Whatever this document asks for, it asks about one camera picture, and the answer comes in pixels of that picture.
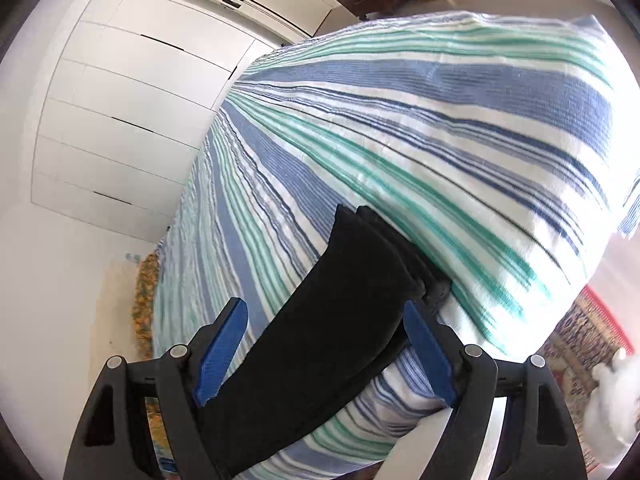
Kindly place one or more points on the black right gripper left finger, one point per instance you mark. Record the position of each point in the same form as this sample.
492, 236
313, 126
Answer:
113, 439

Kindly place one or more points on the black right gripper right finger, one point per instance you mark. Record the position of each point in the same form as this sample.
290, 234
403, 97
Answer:
538, 439

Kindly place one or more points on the black pants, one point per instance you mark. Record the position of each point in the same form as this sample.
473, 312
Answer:
331, 384

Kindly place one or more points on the red patterned rug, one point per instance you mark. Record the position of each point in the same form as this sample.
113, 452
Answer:
586, 336

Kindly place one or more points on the yellow patterned blanket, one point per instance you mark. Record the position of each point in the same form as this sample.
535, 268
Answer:
142, 309

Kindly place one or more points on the blue green striped bed sheet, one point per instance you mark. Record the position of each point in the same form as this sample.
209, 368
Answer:
505, 148

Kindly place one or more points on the white wardrobe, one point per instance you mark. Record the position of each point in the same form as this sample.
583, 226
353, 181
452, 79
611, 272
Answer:
132, 97

